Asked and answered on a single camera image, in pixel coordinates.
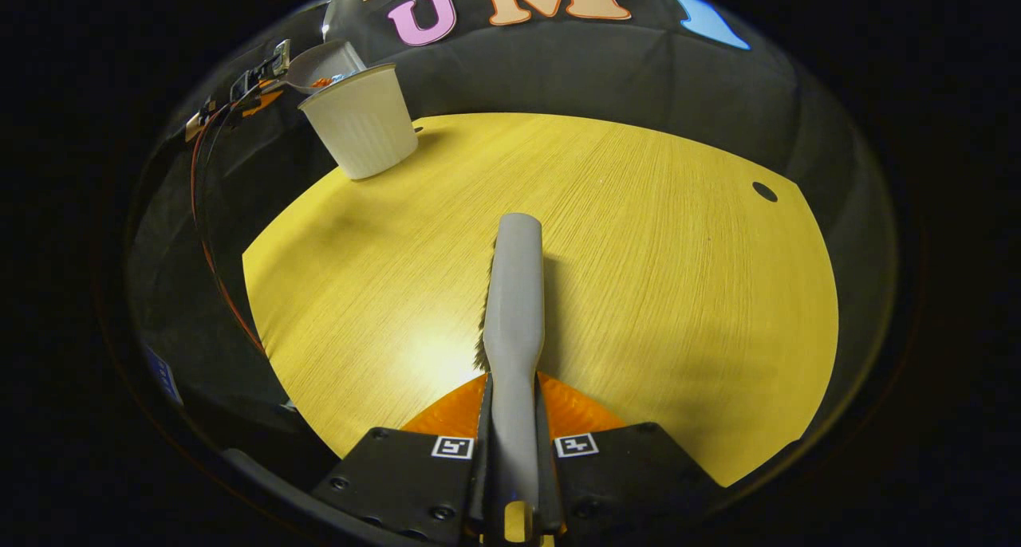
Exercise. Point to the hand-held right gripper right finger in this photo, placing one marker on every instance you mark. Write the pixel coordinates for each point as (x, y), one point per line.
(622, 475)

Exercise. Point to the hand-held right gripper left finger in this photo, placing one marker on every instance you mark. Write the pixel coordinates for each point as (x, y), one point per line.
(399, 475)

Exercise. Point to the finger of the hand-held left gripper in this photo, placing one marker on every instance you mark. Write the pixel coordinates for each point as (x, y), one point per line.
(263, 102)

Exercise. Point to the grey dustpan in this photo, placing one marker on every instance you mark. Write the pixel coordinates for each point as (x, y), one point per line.
(315, 60)

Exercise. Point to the white ribbed garbage bin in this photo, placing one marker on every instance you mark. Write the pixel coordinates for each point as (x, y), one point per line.
(363, 124)

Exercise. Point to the small grey broom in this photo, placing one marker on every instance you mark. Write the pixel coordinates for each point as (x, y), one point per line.
(514, 292)

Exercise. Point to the blue printed label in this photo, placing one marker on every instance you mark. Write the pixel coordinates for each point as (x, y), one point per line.
(163, 375)

